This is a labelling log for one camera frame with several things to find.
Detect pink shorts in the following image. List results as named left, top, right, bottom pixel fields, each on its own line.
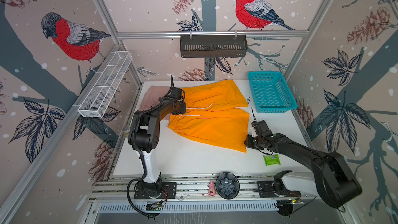
left=139, top=86, right=170, bottom=111

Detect orange shorts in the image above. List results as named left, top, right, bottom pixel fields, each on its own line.
left=169, top=79, right=250, bottom=152

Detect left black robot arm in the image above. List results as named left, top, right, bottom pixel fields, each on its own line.
left=126, top=76, right=186, bottom=219

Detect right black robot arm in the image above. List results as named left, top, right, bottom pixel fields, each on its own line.
left=245, top=120, right=362, bottom=208

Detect green wipes packet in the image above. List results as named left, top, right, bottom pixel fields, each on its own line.
left=263, top=154, right=281, bottom=166

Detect teal plastic basket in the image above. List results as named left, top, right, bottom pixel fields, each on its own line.
left=248, top=71, right=297, bottom=114

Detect black hanging shelf basket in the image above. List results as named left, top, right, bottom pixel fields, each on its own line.
left=180, top=35, right=248, bottom=58

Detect black round flower-shaped bowl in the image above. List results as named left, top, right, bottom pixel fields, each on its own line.
left=215, top=172, right=240, bottom=200

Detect glass jar with lid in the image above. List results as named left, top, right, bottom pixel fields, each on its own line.
left=122, top=125, right=130, bottom=136

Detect small pink toy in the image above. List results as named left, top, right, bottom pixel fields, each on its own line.
left=208, top=180, right=216, bottom=197

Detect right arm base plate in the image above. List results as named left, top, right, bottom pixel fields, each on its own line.
left=255, top=180, right=301, bottom=198

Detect horizontal aluminium frame bar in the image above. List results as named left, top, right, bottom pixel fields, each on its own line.
left=117, top=30, right=309, bottom=40

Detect white wire mesh basket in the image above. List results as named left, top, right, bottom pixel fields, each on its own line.
left=78, top=51, right=132, bottom=118

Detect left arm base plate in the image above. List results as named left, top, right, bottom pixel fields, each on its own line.
left=134, top=182, right=177, bottom=200

